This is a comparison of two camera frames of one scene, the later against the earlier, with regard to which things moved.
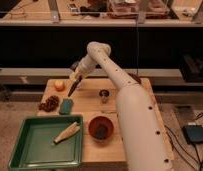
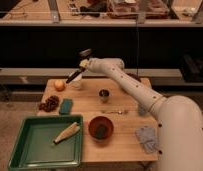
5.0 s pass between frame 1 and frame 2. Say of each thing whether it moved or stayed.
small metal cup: stayed
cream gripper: moved
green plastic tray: stayed
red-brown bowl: stayed
